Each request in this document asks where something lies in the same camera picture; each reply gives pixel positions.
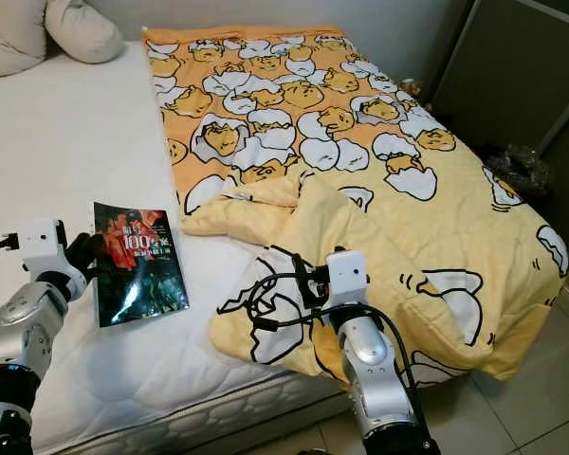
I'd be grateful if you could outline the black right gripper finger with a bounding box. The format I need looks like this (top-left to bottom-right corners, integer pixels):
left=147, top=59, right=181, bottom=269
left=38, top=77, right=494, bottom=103
left=285, top=250, right=310, bottom=304

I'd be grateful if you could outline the dark paperback book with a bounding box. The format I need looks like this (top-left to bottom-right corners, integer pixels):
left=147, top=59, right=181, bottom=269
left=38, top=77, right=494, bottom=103
left=92, top=200, right=192, bottom=329

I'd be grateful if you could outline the yellow cartoon egg blanket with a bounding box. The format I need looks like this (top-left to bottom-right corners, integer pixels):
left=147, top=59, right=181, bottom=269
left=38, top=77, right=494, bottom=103
left=141, top=26, right=569, bottom=387

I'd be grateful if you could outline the small beige pillow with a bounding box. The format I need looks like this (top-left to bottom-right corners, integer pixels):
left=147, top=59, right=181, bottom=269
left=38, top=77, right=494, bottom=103
left=44, top=0, right=127, bottom=66

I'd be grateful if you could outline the large beige pillow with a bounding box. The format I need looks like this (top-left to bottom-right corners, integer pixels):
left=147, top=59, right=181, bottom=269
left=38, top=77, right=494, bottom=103
left=0, top=0, right=54, bottom=80

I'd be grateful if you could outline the black plastic bag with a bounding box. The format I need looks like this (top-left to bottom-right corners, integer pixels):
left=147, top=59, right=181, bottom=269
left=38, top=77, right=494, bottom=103
left=482, top=141, right=558, bottom=197

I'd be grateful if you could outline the dark sliding door wardrobe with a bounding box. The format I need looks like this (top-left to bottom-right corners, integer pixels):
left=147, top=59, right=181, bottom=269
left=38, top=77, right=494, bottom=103
left=425, top=0, right=569, bottom=233

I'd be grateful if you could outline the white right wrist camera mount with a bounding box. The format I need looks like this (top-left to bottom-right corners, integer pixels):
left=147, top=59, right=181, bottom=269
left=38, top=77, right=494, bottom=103
left=324, top=247, right=372, bottom=316

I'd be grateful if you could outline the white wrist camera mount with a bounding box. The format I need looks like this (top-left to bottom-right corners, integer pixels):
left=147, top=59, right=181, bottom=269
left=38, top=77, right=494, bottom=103
left=13, top=217, right=88, bottom=287
left=324, top=247, right=372, bottom=316

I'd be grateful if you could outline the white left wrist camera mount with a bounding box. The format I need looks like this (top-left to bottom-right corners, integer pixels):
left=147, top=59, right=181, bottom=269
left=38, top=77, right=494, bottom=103
left=13, top=217, right=88, bottom=287

